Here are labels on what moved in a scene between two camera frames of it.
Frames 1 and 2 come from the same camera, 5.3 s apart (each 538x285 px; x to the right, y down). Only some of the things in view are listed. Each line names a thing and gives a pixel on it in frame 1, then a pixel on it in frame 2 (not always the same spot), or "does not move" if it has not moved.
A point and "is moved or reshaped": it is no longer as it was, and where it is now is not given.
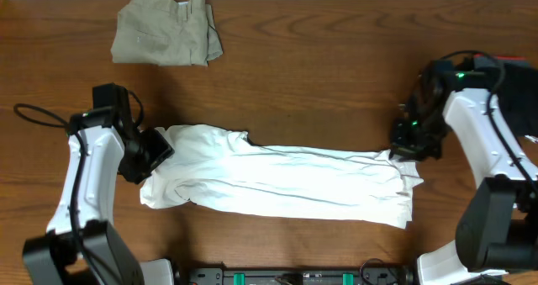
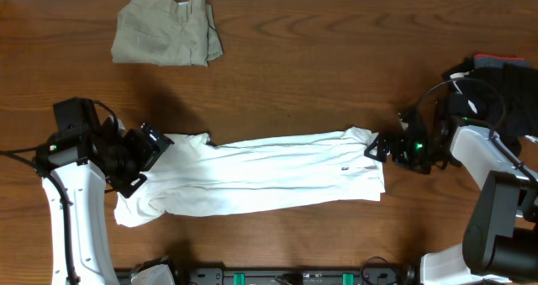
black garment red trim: [515, 81] does not move
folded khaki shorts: [151, 29] does not move
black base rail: [299, 277] does not move
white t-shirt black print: [216, 171] is moved or reshaped
